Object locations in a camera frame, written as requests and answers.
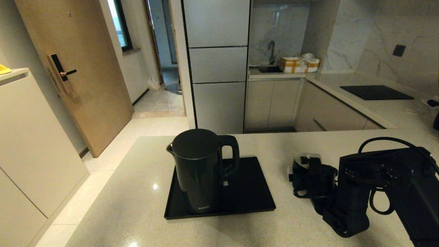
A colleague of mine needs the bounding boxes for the black electric kettle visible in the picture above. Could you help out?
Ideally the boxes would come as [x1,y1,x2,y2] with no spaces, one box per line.
[166,129,240,213]

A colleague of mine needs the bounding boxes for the beige kitchen counter cabinets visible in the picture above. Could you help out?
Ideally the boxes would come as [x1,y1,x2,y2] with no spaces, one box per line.
[244,70,439,133]

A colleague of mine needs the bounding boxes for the dark framed window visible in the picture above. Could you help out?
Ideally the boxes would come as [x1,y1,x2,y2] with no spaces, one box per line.
[107,0,134,54]

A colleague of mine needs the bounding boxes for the white box with yellow tape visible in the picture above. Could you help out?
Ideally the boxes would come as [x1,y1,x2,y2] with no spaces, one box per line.
[279,57,306,74]
[304,59,320,73]

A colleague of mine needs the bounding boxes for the black electronic door lock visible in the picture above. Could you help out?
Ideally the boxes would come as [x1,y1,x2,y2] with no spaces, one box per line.
[46,54,78,95]

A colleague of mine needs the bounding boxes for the black rectangular serving tray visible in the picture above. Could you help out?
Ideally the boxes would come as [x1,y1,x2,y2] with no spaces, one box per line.
[164,157,277,220]

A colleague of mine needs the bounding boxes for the black mug white inside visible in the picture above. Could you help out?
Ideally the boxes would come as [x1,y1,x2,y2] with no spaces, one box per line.
[291,153,323,187]

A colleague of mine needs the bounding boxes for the silver refrigerator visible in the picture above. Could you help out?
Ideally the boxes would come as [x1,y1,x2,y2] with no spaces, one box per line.
[181,0,252,135]

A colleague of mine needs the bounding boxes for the white storage cabinet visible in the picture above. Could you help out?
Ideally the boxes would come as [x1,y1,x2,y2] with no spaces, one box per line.
[0,68,90,247]

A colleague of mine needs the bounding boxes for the black induction cooktop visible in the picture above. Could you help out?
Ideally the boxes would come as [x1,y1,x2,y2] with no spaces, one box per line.
[340,85,415,101]

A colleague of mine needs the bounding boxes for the metal kitchen faucet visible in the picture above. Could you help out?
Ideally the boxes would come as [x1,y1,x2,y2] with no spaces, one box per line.
[267,40,276,66]

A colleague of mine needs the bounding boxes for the light wooden door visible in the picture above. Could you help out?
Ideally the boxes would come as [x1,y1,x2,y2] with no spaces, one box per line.
[14,0,135,158]

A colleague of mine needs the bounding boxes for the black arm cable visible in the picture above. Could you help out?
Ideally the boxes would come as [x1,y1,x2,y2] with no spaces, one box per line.
[358,137,439,216]

